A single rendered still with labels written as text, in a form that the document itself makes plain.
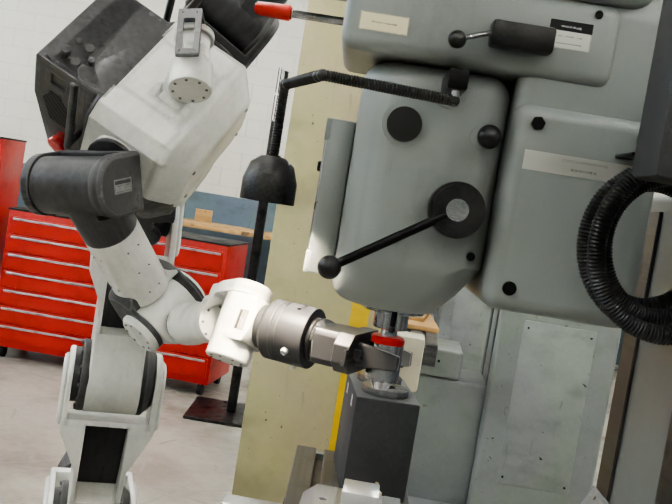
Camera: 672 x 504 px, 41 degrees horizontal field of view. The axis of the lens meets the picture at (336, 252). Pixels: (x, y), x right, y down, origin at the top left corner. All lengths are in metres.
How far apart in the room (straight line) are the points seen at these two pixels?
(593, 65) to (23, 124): 10.02
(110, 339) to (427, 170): 0.87
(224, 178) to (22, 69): 2.62
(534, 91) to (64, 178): 0.69
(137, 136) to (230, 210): 8.89
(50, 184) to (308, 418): 1.82
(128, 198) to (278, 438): 1.78
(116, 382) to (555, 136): 1.03
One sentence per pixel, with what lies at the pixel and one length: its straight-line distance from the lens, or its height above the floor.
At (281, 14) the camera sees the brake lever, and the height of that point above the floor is 1.69.
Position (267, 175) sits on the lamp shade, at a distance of 1.14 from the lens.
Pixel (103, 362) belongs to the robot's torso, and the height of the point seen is 1.06.
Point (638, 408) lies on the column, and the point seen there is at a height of 1.22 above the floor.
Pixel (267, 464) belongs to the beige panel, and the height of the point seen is 0.51.
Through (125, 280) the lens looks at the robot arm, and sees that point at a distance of 1.48.
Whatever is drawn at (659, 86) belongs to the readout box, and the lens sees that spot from 0.94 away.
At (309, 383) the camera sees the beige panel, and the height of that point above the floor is 0.81.
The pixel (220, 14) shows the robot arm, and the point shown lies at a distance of 1.61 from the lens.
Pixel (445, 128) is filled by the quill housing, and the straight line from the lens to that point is 1.13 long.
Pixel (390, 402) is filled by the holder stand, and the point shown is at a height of 1.09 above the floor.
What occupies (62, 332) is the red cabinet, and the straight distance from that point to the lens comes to 6.20.
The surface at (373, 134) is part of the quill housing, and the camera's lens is 1.14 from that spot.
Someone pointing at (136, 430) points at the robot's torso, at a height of 0.92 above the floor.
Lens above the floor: 1.45
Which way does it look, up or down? 4 degrees down
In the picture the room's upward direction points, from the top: 9 degrees clockwise
